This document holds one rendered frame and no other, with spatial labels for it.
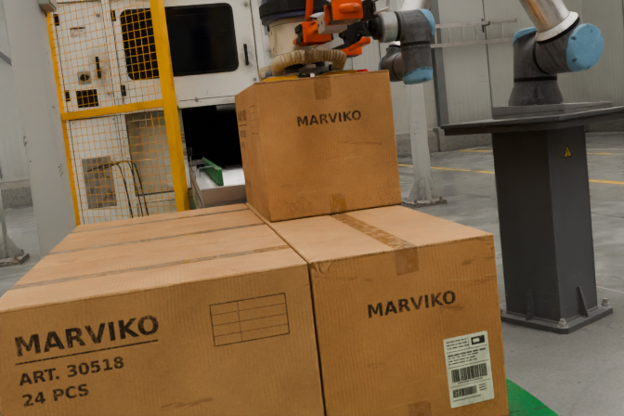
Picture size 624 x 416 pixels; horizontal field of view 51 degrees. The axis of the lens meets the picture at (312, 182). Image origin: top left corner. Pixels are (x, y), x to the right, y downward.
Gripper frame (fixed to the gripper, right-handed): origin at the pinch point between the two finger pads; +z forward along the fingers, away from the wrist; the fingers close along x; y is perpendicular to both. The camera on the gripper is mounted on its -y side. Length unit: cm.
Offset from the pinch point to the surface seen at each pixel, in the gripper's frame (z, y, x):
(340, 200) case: -1.1, -4.4, -49.4
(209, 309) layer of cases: 42, -64, -59
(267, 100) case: 16.8, -4.2, -18.6
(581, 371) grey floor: -64, -21, -107
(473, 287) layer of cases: -12, -64, -64
